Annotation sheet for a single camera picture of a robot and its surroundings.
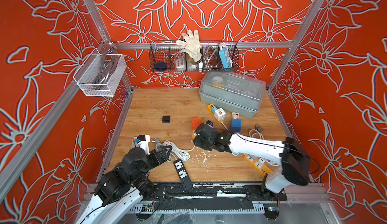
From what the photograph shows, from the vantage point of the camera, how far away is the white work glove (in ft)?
2.93

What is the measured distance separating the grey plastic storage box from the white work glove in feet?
0.39

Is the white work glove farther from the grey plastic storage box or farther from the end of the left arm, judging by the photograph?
the end of the left arm

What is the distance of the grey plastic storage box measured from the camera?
92cm
